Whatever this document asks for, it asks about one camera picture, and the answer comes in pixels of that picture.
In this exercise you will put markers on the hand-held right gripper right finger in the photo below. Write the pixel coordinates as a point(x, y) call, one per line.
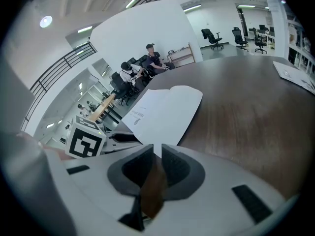
point(182, 173)

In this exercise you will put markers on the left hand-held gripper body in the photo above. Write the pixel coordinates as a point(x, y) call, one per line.
point(83, 141)

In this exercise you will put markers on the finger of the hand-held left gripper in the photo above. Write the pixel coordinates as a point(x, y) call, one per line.
point(123, 146)
point(123, 133)

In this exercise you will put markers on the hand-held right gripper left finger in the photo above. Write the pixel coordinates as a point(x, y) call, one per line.
point(133, 171)

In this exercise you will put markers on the yellow and white booklet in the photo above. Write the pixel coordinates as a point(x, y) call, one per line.
point(165, 114)

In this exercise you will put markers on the person's left forearm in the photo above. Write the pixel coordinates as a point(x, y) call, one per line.
point(57, 154)

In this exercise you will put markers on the small white leaflet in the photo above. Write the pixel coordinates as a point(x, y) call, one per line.
point(295, 75)

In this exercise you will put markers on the oval wooden table black legs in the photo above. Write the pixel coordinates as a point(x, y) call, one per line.
point(102, 107)

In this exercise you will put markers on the black office chair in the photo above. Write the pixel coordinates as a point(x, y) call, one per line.
point(212, 37)
point(116, 80)
point(259, 40)
point(239, 37)

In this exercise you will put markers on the black metal railing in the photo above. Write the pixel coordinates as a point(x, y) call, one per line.
point(61, 65)

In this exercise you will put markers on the wooden shelf unit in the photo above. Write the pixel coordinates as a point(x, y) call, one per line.
point(182, 56)

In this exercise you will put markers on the ceiling light strip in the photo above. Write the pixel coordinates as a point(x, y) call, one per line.
point(131, 2)
point(246, 6)
point(192, 8)
point(85, 29)

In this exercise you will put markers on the round ceiling lamp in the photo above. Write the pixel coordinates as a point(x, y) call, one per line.
point(46, 21)

